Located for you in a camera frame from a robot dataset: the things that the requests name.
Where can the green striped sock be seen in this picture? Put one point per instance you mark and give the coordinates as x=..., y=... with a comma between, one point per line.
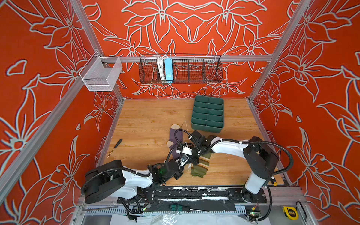
x=201, y=169

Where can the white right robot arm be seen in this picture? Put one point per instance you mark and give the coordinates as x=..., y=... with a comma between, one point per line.
x=260, y=157

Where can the yellow tape measure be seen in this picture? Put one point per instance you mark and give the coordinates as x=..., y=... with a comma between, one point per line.
x=290, y=212

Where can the black wire wall basket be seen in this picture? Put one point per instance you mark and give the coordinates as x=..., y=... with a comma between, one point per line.
x=187, y=68

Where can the light blue box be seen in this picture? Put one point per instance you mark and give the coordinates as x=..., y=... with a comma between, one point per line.
x=168, y=63

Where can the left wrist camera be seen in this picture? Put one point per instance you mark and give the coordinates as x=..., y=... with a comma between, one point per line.
x=185, y=152

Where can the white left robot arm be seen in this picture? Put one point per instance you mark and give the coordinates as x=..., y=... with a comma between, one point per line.
x=114, y=179

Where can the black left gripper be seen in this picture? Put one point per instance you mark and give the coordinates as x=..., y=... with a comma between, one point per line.
x=179, y=174

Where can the clear plastic wall bin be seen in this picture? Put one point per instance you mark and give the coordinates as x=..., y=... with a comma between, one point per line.
x=100, y=78

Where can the purple striped sock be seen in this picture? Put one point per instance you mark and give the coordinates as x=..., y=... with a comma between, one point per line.
x=175, y=137

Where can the green handled screwdriver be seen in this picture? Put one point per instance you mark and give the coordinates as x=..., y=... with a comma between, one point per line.
x=183, y=208

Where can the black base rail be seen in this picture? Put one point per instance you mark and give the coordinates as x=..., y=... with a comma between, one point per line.
x=208, y=199

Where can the black handled screwdriver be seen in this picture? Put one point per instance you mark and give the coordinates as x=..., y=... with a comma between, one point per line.
x=117, y=144

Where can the green compartment tray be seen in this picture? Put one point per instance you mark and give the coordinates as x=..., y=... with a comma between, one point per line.
x=208, y=114

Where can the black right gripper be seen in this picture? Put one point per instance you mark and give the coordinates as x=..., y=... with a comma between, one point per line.
x=194, y=161

